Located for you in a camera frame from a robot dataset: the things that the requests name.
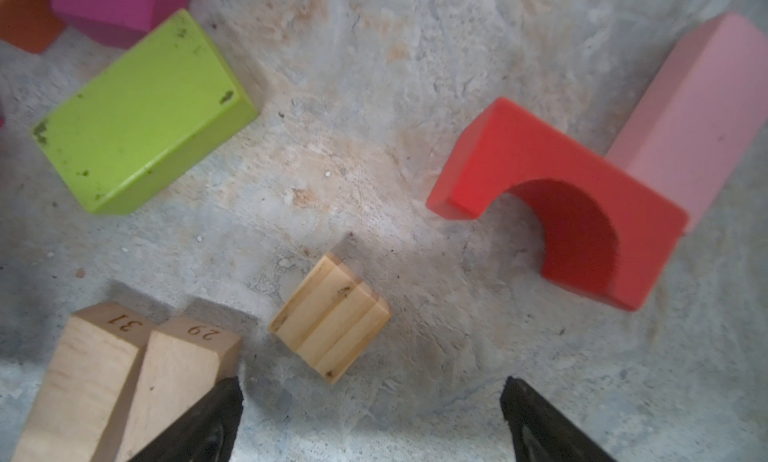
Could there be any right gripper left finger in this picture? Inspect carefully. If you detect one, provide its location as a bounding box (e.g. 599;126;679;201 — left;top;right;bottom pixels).
130;377;244;462

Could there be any natural wood block 29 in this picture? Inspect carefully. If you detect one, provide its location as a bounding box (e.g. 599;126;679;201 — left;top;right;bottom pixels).
117;316;242;461

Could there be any orange rectangular block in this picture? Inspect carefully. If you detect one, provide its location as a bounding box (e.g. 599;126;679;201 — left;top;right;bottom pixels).
1;0;67;54

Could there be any natural wood block 31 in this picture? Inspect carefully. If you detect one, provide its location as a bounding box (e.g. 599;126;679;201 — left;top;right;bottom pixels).
12;302;156;461

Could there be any magenta cube block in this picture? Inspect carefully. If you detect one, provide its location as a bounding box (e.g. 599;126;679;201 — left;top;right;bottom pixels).
51;0;190;49

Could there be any small ridged natural block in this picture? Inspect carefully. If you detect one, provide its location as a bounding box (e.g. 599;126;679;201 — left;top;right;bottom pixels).
268;252;391;384

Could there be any pink rectangular block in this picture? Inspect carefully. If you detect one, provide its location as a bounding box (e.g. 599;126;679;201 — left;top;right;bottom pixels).
606;13;767;233

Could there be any lime green rectangular block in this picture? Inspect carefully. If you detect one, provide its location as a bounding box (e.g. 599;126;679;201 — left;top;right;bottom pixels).
31;9;258;215

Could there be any red arch block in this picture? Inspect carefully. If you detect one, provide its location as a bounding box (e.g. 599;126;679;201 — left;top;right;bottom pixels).
426;97;688;311

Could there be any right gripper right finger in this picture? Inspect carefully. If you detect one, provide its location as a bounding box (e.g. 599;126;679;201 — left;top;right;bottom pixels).
500;377;615;462

